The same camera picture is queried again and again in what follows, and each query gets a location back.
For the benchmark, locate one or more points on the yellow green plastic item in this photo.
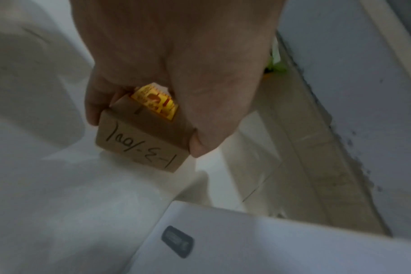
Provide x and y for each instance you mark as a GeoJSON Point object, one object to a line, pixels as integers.
{"type": "Point", "coordinates": [277, 67]}

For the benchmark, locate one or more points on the person's left hand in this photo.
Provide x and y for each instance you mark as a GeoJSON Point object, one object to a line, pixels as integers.
{"type": "Point", "coordinates": [178, 48]}

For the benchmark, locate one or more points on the small brown cardboard box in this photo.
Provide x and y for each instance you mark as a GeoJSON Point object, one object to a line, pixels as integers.
{"type": "Point", "coordinates": [141, 136]}

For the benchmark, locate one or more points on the white toilet tank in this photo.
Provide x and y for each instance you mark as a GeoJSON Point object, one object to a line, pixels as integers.
{"type": "Point", "coordinates": [280, 246]}

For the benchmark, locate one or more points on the white toilet bowl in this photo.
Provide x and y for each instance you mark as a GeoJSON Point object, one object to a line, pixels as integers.
{"type": "Point", "coordinates": [53, 171]}

